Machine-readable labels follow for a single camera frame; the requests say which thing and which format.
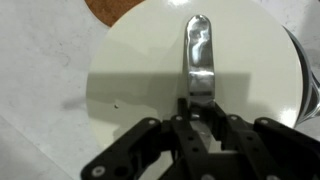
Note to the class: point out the round cork trivet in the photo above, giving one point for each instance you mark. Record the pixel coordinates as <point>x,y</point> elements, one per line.
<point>110,11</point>

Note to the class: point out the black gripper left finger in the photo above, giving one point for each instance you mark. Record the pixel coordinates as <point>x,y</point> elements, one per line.
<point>134,152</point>

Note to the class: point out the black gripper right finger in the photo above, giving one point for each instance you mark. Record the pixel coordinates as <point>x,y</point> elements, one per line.
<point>273,150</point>

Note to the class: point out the cream pot lid steel handle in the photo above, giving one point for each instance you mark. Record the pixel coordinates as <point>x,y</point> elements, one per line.
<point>141,68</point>

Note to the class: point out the cream pot with steel handle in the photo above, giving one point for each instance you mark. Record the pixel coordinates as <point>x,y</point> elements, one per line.
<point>310,104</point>

